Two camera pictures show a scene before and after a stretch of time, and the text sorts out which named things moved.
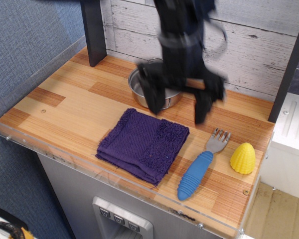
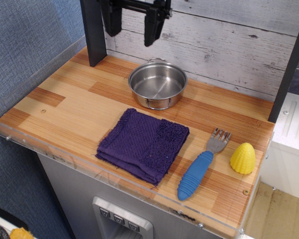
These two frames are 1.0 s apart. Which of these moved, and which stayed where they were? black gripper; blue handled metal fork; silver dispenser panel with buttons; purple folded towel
Moved: black gripper
Stayed: blue handled metal fork; purple folded towel; silver dispenser panel with buttons
